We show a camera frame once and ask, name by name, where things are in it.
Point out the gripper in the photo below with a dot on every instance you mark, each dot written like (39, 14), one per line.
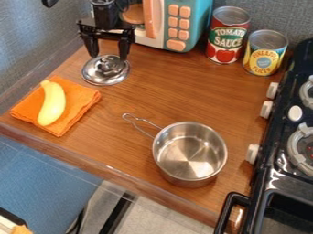
(106, 31)

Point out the toy microwave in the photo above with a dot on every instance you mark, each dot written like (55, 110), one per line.
(171, 23)

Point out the orange cloth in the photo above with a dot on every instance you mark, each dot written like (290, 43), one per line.
(61, 106)

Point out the red tomato sauce can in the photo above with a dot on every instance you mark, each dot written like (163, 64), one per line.
(226, 35)

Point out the toy stove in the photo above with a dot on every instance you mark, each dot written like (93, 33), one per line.
(281, 146)

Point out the yellow pineapple can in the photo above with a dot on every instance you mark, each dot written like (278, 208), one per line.
(264, 52)

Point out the silver pot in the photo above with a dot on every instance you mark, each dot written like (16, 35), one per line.
(188, 152)

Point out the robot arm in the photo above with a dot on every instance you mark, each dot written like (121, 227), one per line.
(105, 10)

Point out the silver pot lid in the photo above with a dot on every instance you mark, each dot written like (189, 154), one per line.
(105, 69)

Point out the yellow toy banana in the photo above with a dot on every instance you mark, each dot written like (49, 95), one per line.
(52, 103)

